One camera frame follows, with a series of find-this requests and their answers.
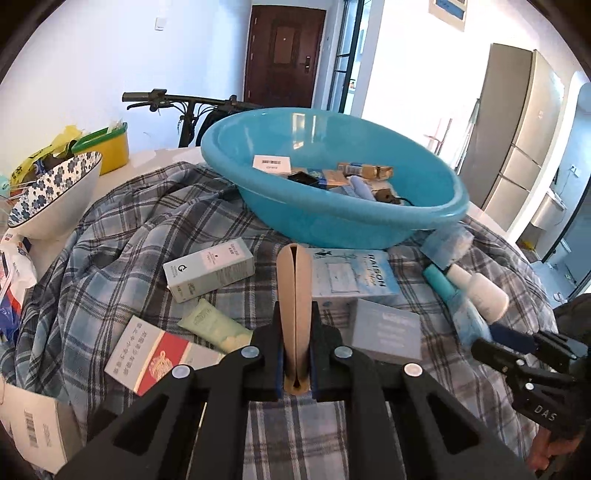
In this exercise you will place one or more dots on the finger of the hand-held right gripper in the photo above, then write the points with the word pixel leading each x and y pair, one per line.
pixel 512 339
pixel 494 355

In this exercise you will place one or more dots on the blue wet wipes packet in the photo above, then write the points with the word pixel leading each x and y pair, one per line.
pixel 445 244

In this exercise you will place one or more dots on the blue plaid cloth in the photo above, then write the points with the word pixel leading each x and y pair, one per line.
pixel 115 258

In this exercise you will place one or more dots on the light green tube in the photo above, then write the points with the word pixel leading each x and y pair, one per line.
pixel 212 325

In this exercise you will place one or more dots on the silver refrigerator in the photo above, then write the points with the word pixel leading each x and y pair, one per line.
pixel 521 138

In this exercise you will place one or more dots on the black framed glass door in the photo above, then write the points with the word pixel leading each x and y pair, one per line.
pixel 344 46

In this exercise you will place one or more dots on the teal tube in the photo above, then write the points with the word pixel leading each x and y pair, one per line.
pixel 466 318

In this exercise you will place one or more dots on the light blue flat box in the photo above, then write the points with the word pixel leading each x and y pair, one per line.
pixel 351 277

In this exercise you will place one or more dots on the teal tissue packet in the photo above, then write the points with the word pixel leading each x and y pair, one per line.
pixel 3 187

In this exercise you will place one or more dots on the white barcode box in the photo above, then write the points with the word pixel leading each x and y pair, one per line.
pixel 37 429

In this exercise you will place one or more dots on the dark brown door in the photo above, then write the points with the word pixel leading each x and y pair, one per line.
pixel 277 69

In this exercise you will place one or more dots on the white washbasin cabinet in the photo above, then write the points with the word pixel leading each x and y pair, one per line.
pixel 547 210

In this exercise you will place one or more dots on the yellow container with green lid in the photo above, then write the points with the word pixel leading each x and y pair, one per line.
pixel 111 154

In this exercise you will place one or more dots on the light blue packet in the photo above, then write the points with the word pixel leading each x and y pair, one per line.
pixel 360 187

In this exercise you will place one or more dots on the grey-green small box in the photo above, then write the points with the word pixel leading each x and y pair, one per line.
pixel 207 272

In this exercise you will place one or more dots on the black bag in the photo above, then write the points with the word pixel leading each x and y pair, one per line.
pixel 210 122

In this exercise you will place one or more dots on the person's right hand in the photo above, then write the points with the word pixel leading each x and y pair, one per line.
pixel 549 454

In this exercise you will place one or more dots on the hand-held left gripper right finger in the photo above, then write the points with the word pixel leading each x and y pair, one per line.
pixel 315 369

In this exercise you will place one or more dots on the grey box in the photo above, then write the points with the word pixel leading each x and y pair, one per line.
pixel 385 330

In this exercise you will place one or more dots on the yellow plastic bag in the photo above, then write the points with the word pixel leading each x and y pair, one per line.
pixel 41 154

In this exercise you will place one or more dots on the black bicycle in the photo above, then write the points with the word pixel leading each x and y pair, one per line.
pixel 189 124

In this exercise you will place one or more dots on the metal rack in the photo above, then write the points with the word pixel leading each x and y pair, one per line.
pixel 444 134

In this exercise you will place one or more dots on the grey pole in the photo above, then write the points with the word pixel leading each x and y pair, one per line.
pixel 471 134

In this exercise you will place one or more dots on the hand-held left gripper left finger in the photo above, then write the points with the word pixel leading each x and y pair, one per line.
pixel 279 369

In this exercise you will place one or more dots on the white bottle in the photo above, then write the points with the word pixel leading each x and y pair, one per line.
pixel 482 293

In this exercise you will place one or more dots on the white wall switch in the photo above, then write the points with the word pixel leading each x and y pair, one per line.
pixel 160 23

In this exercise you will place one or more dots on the blue floral bowl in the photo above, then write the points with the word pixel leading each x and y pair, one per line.
pixel 55 207

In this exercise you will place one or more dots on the red and white box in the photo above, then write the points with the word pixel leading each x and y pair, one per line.
pixel 152 355

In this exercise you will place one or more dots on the white red blue packet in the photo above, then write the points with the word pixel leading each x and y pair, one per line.
pixel 16 277

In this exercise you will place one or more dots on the grey wall panel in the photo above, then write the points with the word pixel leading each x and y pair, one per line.
pixel 450 11

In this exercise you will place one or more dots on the beige plastic case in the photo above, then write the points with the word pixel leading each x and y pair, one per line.
pixel 295 300

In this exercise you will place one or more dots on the orange sponge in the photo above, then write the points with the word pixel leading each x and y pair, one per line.
pixel 369 171

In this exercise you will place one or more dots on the blue plastic basin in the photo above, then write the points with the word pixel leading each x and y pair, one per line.
pixel 323 217

